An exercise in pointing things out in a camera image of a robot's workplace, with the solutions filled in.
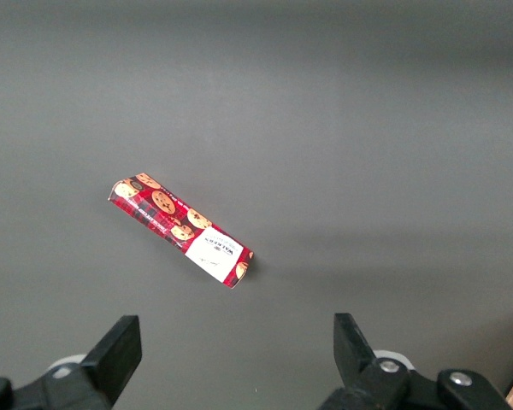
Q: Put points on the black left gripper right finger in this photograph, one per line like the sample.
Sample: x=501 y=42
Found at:
x=355 y=363

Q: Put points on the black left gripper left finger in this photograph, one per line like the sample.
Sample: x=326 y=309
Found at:
x=111 y=359

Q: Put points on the red tartan cookie box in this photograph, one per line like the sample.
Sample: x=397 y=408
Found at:
x=175 y=222

